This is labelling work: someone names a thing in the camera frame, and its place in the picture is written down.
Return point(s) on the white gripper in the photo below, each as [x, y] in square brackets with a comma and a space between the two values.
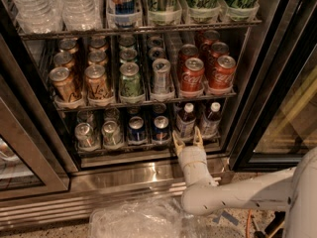
[192, 155]

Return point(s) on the dark bottle white cap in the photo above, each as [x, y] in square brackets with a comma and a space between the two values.
[185, 121]
[210, 120]

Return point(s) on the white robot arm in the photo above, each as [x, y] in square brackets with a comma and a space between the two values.
[293, 190]

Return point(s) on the open glass fridge door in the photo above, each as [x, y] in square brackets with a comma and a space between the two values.
[277, 123]

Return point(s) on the steel fridge base grille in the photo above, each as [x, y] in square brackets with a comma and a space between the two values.
[92, 190]

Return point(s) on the left glass fridge door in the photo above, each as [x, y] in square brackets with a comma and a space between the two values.
[27, 164]

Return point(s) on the clear water bottle right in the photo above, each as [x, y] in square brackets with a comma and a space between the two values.
[82, 15]

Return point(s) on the clear water bottle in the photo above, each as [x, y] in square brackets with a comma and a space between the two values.
[82, 15]
[39, 16]

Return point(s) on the clear water bottle left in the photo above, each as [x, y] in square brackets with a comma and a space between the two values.
[39, 16]

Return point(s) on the blue cola can right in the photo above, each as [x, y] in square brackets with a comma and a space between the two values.
[161, 131]

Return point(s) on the blue cola can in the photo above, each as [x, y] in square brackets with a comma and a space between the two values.
[161, 131]
[136, 129]

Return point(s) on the blue cola can left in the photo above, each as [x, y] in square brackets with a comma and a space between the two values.
[136, 129]

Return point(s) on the silver slim can front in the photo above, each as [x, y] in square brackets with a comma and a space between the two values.
[161, 79]

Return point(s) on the red cola can front left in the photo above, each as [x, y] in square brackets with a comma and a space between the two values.
[192, 74]

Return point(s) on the red cola can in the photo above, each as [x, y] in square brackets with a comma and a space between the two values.
[192, 74]
[222, 73]
[207, 37]
[216, 50]
[187, 51]

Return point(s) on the red cola can front right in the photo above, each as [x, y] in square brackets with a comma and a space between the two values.
[222, 73]

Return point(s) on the blue tape cross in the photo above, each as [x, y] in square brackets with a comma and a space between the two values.
[228, 216]

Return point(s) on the clear plastic bag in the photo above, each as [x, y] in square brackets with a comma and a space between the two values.
[148, 218]

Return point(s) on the green can front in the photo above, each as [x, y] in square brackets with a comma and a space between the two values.
[130, 80]

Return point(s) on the red cola can middle left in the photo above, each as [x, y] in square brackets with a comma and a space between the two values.
[187, 51]

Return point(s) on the red cola can middle right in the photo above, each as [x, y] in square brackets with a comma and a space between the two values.
[216, 50]

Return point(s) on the silver can bottom left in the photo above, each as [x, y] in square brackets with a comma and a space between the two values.
[85, 136]

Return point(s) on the tan can front right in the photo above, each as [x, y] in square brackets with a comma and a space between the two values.
[97, 82]

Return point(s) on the red cola can back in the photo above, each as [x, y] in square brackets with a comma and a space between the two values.
[207, 37]

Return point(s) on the yellow black stand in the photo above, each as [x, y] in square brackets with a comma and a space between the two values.
[274, 229]

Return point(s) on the gold can front left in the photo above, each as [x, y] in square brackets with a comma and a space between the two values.
[65, 84]

